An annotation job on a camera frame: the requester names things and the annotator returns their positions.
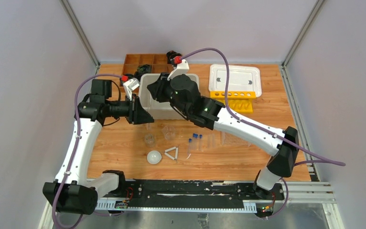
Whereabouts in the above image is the blue capped tube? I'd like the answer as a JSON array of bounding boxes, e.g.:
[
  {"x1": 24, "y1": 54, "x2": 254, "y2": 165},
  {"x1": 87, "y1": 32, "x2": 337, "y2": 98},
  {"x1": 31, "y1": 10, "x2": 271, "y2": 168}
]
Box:
[
  {"x1": 192, "y1": 133, "x2": 199, "y2": 150},
  {"x1": 187, "y1": 138, "x2": 193, "y2": 156},
  {"x1": 198, "y1": 134, "x2": 203, "y2": 154}
]

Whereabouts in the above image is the clear test tube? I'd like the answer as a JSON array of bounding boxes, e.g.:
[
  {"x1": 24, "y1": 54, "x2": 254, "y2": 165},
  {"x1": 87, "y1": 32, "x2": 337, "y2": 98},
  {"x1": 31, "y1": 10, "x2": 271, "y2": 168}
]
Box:
[
  {"x1": 206, "y1": 134, "x2": 212, "y2": 149},
  {"x1": 209, "y1": 133, "x2": 216, "y2": 149}
]

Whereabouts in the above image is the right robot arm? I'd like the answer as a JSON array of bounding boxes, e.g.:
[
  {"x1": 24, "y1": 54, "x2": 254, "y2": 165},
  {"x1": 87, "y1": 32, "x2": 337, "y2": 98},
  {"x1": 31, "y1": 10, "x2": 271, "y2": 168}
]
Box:
[{"x1": 147, "y1": 74, "x2": 299, "y2": 199}]

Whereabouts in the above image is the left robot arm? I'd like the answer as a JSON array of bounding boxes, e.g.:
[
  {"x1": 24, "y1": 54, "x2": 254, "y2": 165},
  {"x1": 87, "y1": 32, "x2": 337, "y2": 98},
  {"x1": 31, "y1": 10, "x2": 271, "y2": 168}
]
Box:
[{"x1": 42, "y1": 76, "x2": 154, "y2": 215}]

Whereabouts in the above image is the white plastic bin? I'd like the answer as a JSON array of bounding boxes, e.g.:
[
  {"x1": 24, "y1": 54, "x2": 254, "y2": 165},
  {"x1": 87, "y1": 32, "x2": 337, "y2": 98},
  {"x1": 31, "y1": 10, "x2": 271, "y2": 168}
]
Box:
[{"x1": 138, "y1": 73, "x2": 184, "y2": 121}]

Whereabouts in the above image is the black round lens part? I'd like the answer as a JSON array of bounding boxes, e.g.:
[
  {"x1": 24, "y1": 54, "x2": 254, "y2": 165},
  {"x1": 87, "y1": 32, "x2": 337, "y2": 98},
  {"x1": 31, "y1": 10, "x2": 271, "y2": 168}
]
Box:
[
  {"x1": 136, "y1": 64, "x2": 152, "y2": 74},
  {"x1": 166, "y1": 51, "x2": 181, "y2": 65}
]

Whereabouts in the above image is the wooden compartment tray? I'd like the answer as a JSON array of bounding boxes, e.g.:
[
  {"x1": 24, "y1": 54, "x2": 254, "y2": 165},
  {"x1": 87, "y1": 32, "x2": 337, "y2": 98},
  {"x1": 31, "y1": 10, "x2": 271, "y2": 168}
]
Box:
[{"x1": 122, "y1": 53, "x2": 174, "y2": 80}]

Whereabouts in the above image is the small clear glass jar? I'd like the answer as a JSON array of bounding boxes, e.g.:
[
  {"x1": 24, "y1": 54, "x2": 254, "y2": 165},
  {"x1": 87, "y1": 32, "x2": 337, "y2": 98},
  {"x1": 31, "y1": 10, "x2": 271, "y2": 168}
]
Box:
[{"x1": 144, "y1": 134, "x2": 156, "y2": 147}]

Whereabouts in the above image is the clear glass beaker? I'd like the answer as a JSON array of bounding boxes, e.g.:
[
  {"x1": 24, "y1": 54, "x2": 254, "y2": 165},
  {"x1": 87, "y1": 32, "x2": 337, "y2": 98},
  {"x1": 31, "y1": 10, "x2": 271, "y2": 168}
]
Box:
[{"x1": 162, "y1": 125, "x2": 175, "y2": 140}]

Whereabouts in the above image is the white round dish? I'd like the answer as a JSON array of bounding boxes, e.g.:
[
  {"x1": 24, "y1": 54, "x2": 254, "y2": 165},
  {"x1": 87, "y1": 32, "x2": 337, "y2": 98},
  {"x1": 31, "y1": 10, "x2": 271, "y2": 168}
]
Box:
[{"x1": 147, "y1": 150, "x2": 162, "y2": 165}]

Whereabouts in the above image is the white clay triangle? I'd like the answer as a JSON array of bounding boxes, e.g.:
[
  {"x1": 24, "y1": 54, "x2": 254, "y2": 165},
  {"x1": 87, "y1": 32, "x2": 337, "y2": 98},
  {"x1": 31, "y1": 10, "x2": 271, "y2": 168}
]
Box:
[{"x1": 164, "y1": 146, "x2": 179, "y2": 160}]

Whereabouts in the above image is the yellow test tube rack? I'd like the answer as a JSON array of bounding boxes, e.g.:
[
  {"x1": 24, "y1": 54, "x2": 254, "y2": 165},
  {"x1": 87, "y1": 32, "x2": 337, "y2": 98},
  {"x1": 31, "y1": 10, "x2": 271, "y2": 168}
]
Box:
[{"x1": 210, "y1": 91, "x2": 256, "y2": 114}]

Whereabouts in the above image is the white bin lid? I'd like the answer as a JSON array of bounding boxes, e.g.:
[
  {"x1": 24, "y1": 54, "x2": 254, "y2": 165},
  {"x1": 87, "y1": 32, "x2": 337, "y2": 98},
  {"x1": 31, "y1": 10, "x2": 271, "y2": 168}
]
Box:
[{"x1": 208, "y1": 64, "x2": 262, "y2": 98}]

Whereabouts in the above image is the clear acrylic tube rack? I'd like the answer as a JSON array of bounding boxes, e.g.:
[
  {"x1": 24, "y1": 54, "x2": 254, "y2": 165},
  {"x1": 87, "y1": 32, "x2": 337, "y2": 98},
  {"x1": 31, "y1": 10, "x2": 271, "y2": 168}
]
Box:
[{"x1": 221, "y1": 132, "x2": 251, "y2": 147}]

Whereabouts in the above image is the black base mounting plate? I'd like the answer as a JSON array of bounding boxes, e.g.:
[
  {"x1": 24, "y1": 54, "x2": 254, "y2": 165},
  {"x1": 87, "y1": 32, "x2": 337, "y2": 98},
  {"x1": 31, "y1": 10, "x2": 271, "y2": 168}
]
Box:
[{"x1": 96, "y1": 179, "x2": 285, "y2": 213}]

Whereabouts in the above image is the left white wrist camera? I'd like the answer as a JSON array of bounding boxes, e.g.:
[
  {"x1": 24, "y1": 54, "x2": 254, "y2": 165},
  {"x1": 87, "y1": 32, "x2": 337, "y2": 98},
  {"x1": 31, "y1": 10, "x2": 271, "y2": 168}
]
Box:
[{"x1": 123, "y1": 78, "x2": 140, "y2": 101}]

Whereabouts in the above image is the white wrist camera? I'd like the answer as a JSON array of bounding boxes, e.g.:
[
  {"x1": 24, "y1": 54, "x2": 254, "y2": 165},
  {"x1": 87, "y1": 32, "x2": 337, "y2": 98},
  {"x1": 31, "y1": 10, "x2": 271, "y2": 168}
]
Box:
[
  {"x1": 167, "y1": 59, "x2": 190, "y2": 81},
  {"x1": 123, "y1": 78, "x2": 140, "y2": 101}
]

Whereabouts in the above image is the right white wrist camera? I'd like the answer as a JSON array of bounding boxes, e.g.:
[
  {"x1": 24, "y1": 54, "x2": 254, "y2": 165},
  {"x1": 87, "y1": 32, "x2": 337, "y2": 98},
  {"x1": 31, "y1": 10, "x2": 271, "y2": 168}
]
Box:
[{"x1": 167, "y1": 59, "x2": 190, "y2": 81}]

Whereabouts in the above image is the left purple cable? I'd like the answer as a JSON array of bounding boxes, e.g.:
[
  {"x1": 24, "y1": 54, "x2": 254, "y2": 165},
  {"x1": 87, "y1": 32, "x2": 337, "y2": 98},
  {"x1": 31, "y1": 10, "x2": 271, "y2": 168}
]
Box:
[{"x1": 51, "y1": 73, "x2": 130, "y2": 229}]

